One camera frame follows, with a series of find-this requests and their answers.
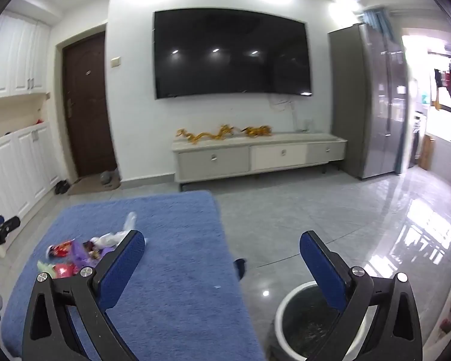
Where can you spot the white trash bin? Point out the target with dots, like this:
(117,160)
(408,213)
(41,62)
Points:
(285,308)

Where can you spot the green snack wrapper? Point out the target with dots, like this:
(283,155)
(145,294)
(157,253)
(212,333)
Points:
(45,267)

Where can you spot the brown entrance door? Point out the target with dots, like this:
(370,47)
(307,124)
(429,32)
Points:
(88,109)

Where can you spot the dark blue slipper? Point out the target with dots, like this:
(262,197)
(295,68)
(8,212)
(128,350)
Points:
(240,267)

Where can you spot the brown doormat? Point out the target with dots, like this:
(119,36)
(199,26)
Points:
(86,187)

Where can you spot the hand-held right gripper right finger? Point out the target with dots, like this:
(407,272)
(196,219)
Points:
(323,270)

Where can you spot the red white snack wrapper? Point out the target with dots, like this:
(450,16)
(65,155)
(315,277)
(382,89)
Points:
(62,250)

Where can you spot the wooden board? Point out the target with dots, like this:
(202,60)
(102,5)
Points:
(425,152)

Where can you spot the white lower cabinets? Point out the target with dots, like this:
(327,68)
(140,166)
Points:
(26,165)

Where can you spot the blue fluffy blanket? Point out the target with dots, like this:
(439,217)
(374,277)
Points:
(180,252)

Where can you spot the purple snack wrapper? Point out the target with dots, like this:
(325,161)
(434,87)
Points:
(80,257)

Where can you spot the pink red snack wrapper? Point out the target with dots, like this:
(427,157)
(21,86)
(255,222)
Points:
(65,270)

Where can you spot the grey round object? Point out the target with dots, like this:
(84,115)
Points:
(106,178)

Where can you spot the white crumpled tissue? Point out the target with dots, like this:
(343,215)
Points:
(106,239)
(130,221)

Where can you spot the white upper wall cabinets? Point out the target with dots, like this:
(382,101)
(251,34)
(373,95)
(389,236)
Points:
(15,56)

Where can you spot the short golden dragon decoration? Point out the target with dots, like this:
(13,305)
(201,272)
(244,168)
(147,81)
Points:
(257,131)

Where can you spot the pair of dark shoes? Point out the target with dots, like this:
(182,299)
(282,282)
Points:
(62,186)

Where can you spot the wall switch panel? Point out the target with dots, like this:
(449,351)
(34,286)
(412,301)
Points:
(115,62)

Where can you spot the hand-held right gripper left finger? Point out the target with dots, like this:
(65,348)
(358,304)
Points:
(123,267)

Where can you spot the white grey television cabinet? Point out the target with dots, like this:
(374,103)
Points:
(248,158)

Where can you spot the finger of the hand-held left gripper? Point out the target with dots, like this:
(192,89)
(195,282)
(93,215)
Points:
(7,223)

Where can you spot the blue curtain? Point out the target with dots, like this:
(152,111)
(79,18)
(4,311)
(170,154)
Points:
(377,22)

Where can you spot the black wall television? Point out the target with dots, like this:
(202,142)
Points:
(229,52)

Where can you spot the grey refrigerator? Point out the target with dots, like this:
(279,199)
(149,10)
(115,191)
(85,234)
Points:
(364,101)

